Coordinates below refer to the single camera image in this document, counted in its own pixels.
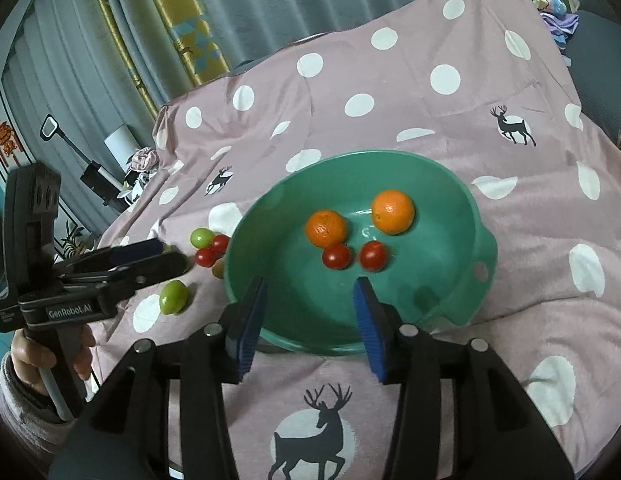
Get black phone stand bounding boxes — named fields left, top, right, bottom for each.
left=40, top=115, right=126, bottom=202

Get pink fabric flower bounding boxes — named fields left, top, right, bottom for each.
left=128, top=147, right=159, bottom=171

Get white cylinder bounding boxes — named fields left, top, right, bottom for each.
left=104, top=124, right=141, bottom=171

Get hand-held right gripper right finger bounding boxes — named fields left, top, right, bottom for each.
left=353, top=276, right=577, bottom=480

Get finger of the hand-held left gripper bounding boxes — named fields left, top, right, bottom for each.
left=55, top=238, right=164, bottom=275
left=58, top=251, right=190, bottom=302

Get green plastic basin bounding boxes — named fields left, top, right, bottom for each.
left=223, top=149, right=498, bottom=357

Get pink polka dot deer blanket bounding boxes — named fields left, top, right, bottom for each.
left=98, top=0, right=621, bottom=480

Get red knot wall ornament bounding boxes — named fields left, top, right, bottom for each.
left=0, top=112, right=24, bottom=168

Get dark grey cushion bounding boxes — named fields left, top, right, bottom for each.
left=561, top=7, right=621, bottom=136

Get person's left hand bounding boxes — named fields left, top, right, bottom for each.
left=10, top=325, right=98, bottom=396

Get person's left forearm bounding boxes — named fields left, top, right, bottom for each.
left=0, top=352, right=77, bottom=463

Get yellow patterned curtain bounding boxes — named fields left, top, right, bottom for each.
left=85, top=0, right=231, bottom=121

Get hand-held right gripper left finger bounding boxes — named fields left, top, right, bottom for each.
left=50, top=276, right=270, bottom=480

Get grey curtain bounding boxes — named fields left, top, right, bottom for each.
left=190, top=0, right=486, bottom=73
left=0, top=0, right=161, bottom=176

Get potted plant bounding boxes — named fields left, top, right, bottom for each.
left=58, top=224, right=97, bottom=262

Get orange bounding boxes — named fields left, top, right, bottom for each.
left=371, top=189, right=416, bottom=236
left=305, top=209, right=349, bottom=248

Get pile of pastel clothes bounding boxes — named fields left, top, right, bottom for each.
left=501, top=0, right=582, bottom=51

